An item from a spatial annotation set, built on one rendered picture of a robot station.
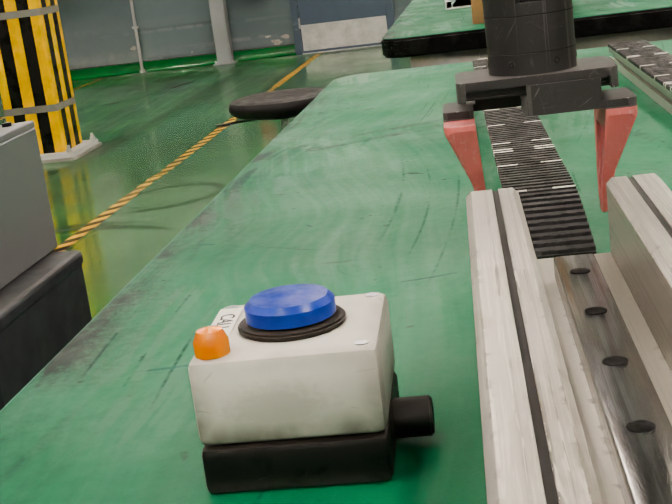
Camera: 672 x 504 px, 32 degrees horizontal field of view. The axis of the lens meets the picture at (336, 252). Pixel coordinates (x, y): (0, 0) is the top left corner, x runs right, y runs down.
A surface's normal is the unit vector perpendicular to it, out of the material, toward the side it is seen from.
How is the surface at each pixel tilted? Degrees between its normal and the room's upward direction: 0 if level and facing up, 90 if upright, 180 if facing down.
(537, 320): 0
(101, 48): 90
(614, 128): 111
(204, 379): 90
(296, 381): 90
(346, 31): 90
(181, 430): 0
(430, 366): 0
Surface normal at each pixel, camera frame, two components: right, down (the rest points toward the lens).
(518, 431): -0.12, -0.96
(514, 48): -0.46, 0.28
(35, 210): 0.98, -0.09
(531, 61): -0.14, 0.26
